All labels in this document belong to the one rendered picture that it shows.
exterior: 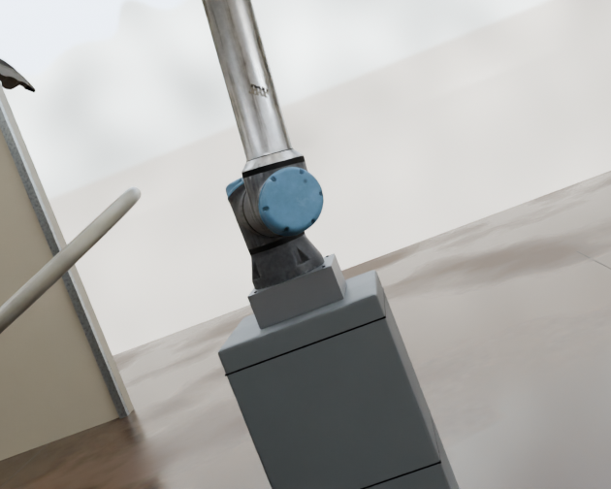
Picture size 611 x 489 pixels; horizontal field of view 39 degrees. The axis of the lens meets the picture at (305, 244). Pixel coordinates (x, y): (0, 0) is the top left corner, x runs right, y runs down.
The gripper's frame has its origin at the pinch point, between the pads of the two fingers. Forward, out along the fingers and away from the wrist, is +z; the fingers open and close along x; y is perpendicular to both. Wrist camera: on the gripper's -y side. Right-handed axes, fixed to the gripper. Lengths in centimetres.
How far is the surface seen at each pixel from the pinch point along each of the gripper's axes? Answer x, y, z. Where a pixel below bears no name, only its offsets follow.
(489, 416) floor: -113, 67, 191
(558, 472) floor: -64, 15, 184
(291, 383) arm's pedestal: -3, 2, 87
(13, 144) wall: -258, 363, -44
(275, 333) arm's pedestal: -8, -1, 76
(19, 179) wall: -251, 377, -24
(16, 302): 41, -16, 29
